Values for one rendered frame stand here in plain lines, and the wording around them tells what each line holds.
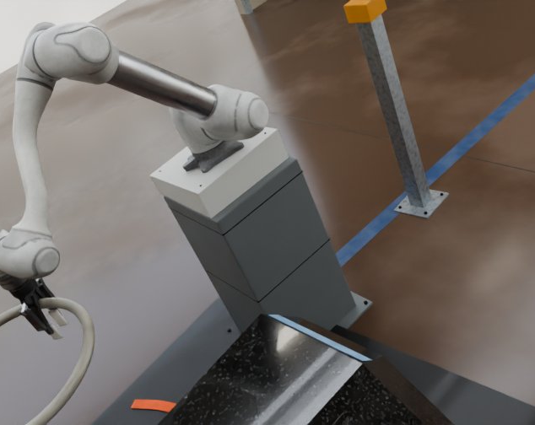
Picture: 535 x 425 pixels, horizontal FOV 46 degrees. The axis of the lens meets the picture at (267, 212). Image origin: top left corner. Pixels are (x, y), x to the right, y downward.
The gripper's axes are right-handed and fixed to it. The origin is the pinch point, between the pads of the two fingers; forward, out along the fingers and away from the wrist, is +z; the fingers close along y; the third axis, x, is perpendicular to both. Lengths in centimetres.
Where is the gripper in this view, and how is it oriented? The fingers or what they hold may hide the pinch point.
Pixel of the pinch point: (56, 325)
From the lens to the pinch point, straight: 203.8
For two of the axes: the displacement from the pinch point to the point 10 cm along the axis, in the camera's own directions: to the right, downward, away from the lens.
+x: 9.4, -2.1, -2.6
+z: 3.3, 7.3, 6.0
